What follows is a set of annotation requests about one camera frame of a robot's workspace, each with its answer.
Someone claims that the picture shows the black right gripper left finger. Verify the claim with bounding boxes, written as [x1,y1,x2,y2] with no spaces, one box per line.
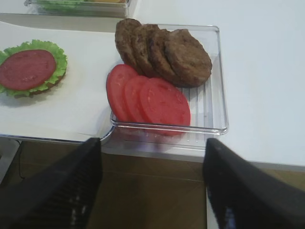
[0,138,102,229]

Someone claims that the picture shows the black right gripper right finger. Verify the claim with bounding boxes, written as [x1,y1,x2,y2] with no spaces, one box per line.
[203,138,305,229]

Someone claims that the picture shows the red tomato slice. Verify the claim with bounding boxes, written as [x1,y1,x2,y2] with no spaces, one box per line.
[139,78,191,126]
[0,50,56,91]
[123,75,149,123]
[106,64,138,122]

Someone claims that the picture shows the clear box lettuce and cheese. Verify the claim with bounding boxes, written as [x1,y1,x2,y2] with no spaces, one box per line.
[23,0,138,19]

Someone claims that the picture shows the white parchment paper sheet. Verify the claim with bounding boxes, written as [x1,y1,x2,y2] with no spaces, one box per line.
[0,21,117,141]

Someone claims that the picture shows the red tomato slice front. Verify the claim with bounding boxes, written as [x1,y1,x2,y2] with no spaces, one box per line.
[139,78,191,126]

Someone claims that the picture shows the clear box patties and tomatoes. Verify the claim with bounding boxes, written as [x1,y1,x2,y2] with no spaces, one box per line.
[102,24,229,162]

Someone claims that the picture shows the green lettuce leaf on tray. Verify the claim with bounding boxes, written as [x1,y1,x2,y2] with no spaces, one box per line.
[0,39,68,94]

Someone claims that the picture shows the brown patty rightmost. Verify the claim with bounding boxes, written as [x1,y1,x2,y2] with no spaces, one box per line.
[164,29,212,87]

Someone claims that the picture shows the brown patty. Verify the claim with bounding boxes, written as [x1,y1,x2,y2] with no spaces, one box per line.
[164,29,212,87]
[115,18,143,75]
[132,24,160,78]
[148,29,179,84]

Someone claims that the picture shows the brown patty leftmost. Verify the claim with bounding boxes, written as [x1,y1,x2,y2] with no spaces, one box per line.
[115,18,143,75]

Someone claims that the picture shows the silver metal baking tray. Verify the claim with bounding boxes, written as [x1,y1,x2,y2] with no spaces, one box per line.
[0,13,120,148]

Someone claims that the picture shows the green lettuce in box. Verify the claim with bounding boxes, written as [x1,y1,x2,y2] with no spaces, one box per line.
[37,0,85,11]

